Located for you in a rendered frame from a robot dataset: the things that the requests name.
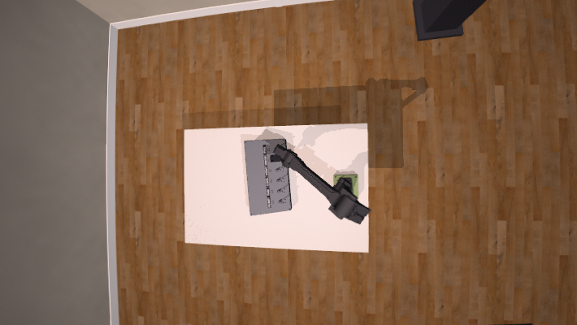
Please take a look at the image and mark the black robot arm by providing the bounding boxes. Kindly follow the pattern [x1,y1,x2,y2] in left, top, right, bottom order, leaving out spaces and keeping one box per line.
[270,144,371,225]

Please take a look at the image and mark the grey switch panel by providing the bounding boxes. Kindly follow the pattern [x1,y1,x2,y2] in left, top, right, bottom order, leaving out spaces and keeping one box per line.
[244,139,292,216]

